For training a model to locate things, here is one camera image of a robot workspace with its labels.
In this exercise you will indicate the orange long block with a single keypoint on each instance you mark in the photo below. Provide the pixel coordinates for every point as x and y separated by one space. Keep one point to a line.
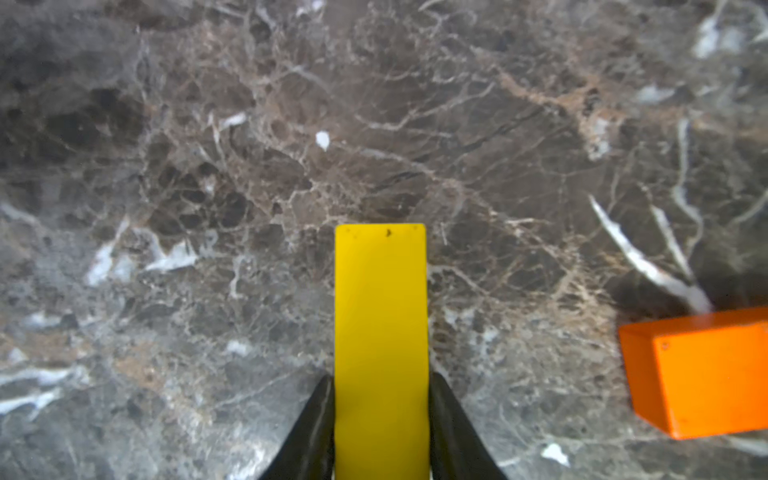
699 376

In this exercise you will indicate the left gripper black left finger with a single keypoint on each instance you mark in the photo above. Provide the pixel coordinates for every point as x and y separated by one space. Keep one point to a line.
308 450

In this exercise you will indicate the yellow block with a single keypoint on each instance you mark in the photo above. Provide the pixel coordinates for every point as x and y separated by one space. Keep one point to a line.
381 353

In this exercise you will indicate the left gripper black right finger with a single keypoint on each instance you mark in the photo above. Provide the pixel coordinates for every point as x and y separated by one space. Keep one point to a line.
456 450

